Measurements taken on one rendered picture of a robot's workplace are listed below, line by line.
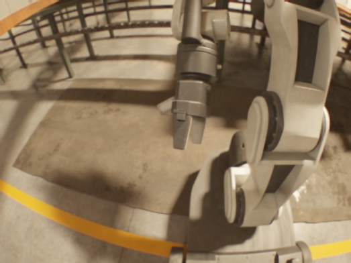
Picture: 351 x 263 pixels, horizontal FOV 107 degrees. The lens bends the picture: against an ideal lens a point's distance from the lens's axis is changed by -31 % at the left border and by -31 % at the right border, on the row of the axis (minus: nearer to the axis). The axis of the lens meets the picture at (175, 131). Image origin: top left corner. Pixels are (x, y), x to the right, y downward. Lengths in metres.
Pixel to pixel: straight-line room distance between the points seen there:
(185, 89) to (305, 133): 0.27
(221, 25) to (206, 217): 0.66
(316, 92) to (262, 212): 0.38
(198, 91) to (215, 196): 0.55
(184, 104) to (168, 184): 0.73
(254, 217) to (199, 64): 0.49
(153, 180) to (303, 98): 0.84
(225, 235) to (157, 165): 0.55
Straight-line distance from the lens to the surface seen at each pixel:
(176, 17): 0.42
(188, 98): 0.34
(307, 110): 0.42
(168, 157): 1.09
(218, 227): 0.77
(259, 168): 0.45
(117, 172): 1.10
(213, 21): 0.39
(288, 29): 0.39
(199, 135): 0.43
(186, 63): 0.36
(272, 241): 0.83
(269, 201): 0.62
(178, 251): 0.75
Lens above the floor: 0.93
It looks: 49 degrees down
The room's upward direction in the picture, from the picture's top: 3 degrees counter-clockwise
